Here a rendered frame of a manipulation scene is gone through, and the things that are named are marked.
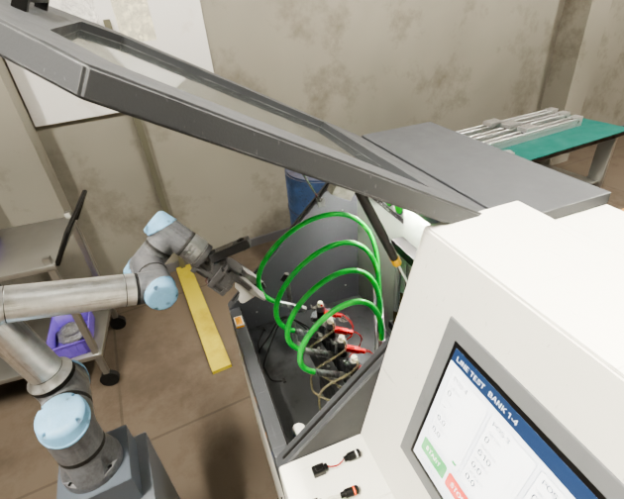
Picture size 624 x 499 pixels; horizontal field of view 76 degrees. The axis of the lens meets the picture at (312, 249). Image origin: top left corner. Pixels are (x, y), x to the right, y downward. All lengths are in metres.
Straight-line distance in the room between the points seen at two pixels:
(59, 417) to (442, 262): 0.95
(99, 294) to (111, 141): 2.31
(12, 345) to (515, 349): 1.06
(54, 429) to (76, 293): 0.36
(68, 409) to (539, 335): 1.03
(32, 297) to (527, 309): 0.89
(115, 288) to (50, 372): 0.35
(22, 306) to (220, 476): 1.52
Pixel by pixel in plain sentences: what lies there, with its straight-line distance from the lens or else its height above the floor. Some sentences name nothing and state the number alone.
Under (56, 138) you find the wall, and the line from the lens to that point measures 3.22.
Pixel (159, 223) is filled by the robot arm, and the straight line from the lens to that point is 1.08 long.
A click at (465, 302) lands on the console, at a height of 1.48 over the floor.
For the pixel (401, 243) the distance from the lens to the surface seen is 1.21.
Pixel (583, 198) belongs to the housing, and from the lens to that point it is 1.08.
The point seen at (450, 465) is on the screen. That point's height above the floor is 1.22.
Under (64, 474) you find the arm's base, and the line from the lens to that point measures 1.32.
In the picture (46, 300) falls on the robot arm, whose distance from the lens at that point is 0.98.
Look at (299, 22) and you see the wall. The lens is 3.42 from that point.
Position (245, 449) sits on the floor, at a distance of 2.30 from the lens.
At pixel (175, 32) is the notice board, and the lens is 3.13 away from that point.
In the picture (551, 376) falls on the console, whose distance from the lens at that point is 0.63.
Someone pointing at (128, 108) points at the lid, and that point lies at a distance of 0.54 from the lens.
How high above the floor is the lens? 1.93
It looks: 33 degrees down
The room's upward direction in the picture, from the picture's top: 5 degrees counter-clockwise
